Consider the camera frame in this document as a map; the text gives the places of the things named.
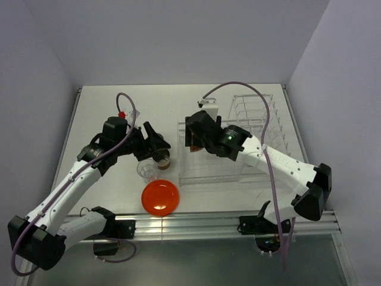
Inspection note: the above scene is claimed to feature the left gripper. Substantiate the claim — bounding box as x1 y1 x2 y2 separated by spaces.
115 122 170 161

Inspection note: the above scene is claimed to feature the steel cup brown base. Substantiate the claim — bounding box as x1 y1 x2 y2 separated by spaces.
153 150 171 170

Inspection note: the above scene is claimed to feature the white ceramic bowl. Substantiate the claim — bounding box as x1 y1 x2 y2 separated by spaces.
188 132 204 153

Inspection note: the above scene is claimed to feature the clear faceted glass tumbler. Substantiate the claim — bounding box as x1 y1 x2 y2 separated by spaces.
136 159 158 184

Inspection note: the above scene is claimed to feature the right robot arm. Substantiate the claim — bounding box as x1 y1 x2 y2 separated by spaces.
185 111 332 235

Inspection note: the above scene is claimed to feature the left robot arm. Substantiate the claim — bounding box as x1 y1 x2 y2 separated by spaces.
8 117 171 276

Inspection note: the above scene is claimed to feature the clear acrylic dish rack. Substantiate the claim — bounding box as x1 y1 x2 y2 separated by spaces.
177 94 292 188

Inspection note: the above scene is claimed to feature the orange plate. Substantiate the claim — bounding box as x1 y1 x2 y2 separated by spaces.
141 179 180 217

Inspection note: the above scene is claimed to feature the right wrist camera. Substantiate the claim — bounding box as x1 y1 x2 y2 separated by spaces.
198 98 218 121

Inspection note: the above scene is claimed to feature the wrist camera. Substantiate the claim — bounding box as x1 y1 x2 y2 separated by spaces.
198 98 218 121
117 110 140 125

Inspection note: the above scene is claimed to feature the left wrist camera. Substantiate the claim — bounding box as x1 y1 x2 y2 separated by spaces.
117 110 140 125

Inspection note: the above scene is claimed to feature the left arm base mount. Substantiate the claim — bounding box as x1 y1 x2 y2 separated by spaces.
93 219 137 263

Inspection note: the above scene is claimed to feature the aluminium front rail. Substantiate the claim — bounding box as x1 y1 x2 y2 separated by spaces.
64 210 342 244

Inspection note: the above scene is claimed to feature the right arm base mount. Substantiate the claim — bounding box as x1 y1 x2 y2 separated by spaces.
237 216 281 253

